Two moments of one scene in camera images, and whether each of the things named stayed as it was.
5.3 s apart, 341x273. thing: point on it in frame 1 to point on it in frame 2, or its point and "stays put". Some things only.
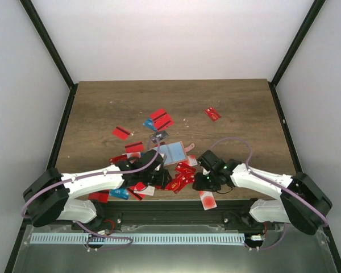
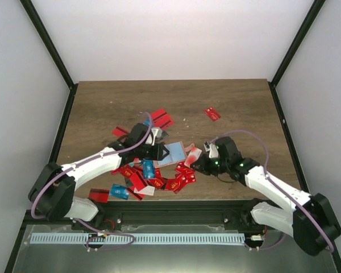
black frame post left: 37,21 stays put
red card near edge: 102,196 stays put
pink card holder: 174,152 stays put
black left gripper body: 148,179 to 142,154
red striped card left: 121,132 stays put
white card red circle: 208,199 to 192,156
